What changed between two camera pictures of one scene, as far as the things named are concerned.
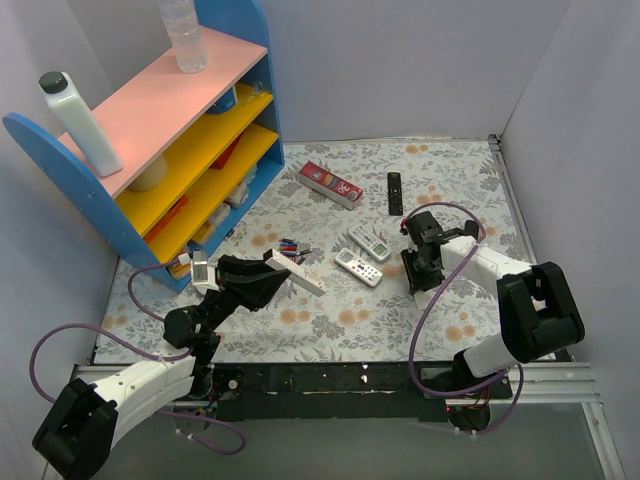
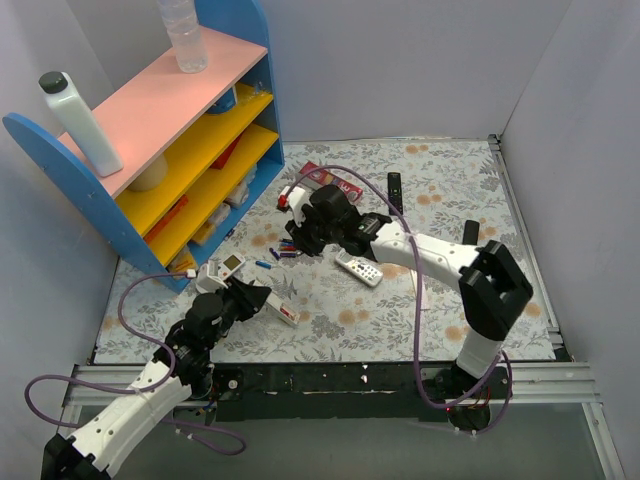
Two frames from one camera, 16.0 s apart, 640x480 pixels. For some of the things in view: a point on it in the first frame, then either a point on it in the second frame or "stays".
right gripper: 415,270 → 304,235
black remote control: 471,228 stays
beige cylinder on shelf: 153,177 stays
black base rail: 429,392 stays
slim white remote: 296,274 → 282,310
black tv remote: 395,197 stays
